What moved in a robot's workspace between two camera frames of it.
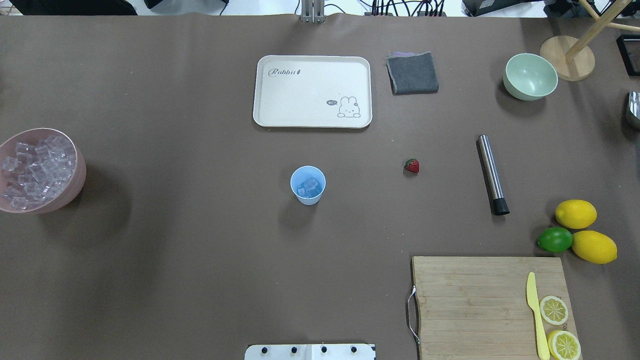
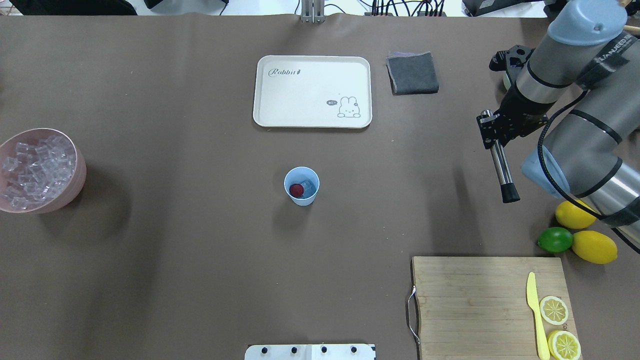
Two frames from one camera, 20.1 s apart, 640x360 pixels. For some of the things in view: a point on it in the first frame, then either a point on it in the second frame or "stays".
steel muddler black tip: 499,206 → 509,194
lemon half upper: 562,345 stays
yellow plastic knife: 544,353 stays
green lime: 555,239 stays
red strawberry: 413,165 → 296,190
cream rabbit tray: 313,91 stays
